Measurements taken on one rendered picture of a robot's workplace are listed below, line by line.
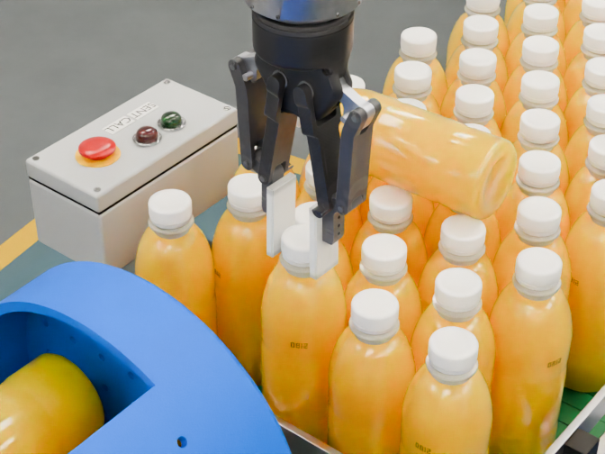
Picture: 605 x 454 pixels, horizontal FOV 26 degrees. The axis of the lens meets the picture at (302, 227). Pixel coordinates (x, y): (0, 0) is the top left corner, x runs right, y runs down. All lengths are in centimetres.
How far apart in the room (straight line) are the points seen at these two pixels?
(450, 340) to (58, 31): 293
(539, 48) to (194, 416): 71
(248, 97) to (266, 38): 9
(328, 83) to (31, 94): 264
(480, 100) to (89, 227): 41
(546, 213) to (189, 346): 42
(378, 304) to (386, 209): 13
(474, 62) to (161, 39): 245
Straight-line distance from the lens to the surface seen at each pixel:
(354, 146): 98
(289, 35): 94
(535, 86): 136
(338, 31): 95
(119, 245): 128
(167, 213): 117
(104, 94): 354
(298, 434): 115
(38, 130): 342
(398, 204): 117
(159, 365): 87
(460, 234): 114
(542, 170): 123
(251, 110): 104
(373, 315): 105
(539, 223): 117
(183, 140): 130
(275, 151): 104
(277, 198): 106
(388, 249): 112
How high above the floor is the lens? 181
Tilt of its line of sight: 37 degrees down
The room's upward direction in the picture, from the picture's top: straight up
